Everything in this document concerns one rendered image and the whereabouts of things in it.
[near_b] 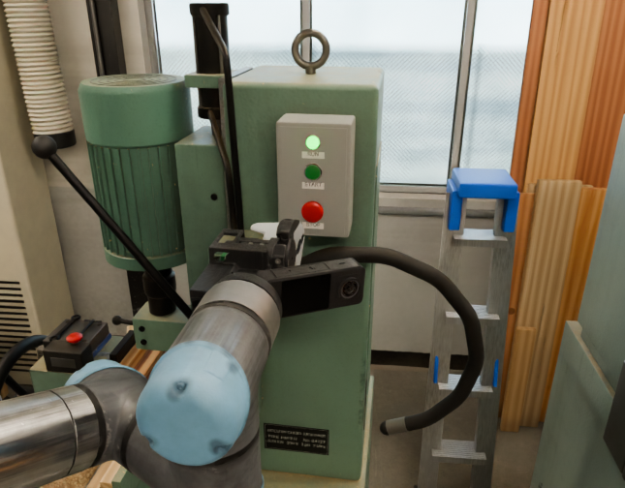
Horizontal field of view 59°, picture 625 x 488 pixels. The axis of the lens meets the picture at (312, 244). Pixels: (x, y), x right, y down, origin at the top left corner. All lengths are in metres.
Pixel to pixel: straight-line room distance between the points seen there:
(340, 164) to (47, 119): 1.80
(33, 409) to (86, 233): 2.25
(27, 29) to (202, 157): 1.57
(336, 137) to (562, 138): 1.57
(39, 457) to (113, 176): 0.54
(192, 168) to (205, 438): 0.57
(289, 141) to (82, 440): 0.43
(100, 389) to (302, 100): 0.46
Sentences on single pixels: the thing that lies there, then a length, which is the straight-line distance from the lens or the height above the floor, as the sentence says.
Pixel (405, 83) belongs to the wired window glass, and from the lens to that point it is 2.33.
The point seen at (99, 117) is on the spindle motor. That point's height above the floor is 1.46.
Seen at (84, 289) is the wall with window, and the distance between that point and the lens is 2.88.
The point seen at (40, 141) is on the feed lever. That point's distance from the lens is 0.91.
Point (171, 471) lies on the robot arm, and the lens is 0.49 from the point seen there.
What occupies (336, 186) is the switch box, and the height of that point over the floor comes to 1.40.
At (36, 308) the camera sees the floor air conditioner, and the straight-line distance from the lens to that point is 2.67.
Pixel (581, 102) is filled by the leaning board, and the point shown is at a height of 1.29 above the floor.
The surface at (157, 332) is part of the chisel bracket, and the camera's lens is 1.11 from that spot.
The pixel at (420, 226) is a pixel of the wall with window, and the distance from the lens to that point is 2.41.
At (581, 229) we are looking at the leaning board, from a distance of 2.24.
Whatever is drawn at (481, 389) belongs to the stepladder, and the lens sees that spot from 1.87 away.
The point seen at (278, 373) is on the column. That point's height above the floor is 1.03.
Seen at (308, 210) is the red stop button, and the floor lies 1.36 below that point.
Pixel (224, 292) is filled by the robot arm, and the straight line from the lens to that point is 0.48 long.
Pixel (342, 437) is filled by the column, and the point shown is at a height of 0.91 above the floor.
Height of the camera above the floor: 1.63
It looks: 24 degrees down
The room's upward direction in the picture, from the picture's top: straight up
